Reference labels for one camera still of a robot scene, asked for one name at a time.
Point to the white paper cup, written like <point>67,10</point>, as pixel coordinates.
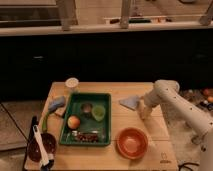
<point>72,84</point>

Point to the dark brown bowl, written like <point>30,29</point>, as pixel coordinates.
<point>33,150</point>

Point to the red bowl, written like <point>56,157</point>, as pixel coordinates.
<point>132,143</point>

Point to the dark red grape bunch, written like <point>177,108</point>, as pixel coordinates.
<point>87,137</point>

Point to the green handled utensil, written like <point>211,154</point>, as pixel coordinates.
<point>45,121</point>

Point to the small metal cup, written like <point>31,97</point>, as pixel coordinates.
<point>86,109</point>

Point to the white spatula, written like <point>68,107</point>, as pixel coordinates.
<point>44,155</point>

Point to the red yellow apple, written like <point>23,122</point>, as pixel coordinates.
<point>73,122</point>

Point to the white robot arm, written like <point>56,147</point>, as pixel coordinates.
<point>167,91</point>

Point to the green plastic cup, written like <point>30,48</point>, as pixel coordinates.
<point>98,112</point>

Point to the green plastic tray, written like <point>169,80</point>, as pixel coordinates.
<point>87,124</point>

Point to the light blue folded towel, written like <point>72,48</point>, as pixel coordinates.
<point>130,102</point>

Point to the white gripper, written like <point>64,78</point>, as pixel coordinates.
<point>143,110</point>

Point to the small wooden block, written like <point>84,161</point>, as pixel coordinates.
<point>60,112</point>

